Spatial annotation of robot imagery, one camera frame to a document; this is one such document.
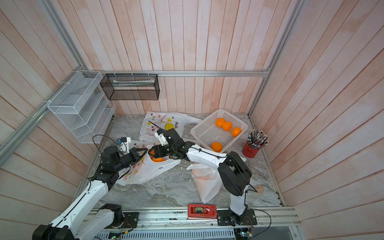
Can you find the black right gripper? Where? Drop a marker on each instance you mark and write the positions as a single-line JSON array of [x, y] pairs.
[[158, 150]]

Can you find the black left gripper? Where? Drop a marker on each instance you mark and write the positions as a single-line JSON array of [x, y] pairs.
[[136, 155]]

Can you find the orange fruit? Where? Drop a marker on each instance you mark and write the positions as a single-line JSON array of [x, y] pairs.
[[217, 147], [154, 159], [236, 132], [227, 126], [219, 122]]

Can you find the white printed bag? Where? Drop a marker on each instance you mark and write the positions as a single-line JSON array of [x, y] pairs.
[[146, 169], [166, 121]]

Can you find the white plastic bag front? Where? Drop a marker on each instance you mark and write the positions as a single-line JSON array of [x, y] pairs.
[[207, 183]]

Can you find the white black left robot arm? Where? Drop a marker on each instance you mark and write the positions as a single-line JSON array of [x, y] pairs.
[[70, 224]]

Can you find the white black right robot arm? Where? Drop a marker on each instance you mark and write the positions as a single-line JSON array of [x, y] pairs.
[[236, 214]]

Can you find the white printed bag back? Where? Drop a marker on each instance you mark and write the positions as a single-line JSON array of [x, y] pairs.
[[166, 121]]

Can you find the white plastic perforated basket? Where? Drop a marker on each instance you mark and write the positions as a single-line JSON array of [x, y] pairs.
[[206, 132]]

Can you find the red tape dispenser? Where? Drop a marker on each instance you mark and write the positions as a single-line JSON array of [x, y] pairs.
[[202, 211]]

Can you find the red cup of pens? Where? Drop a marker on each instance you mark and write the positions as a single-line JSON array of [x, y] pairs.
[[256, 140]]

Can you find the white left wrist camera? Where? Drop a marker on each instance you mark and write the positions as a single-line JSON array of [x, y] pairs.
[[123, 144]]

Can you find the black wire mesh basket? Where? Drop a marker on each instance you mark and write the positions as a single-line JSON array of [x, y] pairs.
[[141, 87]]

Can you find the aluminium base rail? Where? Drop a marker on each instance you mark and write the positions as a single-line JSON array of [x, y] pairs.
[[174, 223]]

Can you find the white wire mesh shelf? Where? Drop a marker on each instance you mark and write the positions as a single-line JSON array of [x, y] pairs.
[[83, 111]]

